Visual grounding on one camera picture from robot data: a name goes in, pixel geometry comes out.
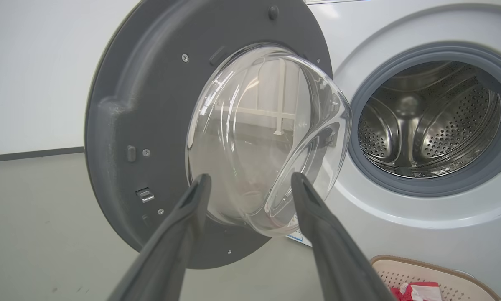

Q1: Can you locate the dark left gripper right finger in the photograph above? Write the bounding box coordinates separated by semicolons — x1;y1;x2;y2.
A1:
291;172;397;301

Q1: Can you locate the stainless steel washing machine drum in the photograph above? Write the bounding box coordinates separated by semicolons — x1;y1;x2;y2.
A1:
358;61;501;179

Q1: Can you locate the dark wall baseboard strip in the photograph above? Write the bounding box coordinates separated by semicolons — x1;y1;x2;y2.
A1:
0;146;85;163

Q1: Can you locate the cream perforated basket brown rim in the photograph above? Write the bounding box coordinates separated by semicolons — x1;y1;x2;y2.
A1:
370;255;501;301

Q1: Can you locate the red and white garment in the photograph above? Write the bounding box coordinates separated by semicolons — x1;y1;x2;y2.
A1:
390;281;443;301

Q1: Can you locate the blue energy label sticker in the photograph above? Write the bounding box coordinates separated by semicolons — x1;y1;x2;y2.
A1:
287;228;313;247

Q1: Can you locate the round black glass washer door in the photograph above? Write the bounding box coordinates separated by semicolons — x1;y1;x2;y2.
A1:
84;0;353;269

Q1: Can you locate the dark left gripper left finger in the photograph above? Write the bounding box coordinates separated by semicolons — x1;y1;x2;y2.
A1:
108;173;212;301

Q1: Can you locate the white front-load washing machine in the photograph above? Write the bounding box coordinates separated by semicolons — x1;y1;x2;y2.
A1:
305;0;501;299

